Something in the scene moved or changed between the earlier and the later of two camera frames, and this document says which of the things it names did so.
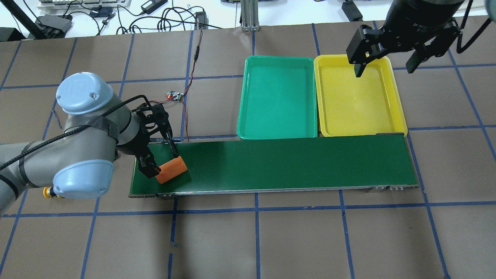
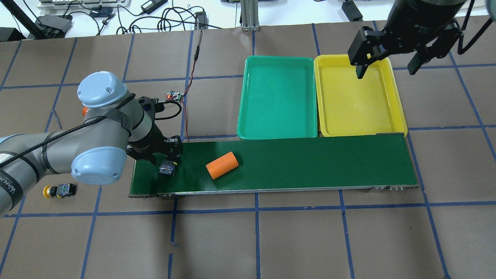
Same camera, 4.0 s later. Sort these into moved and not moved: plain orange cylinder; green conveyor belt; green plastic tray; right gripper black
Moved: plain orange cylinder
Not moved: right gripper black; green plastic tray; green conveyor belt
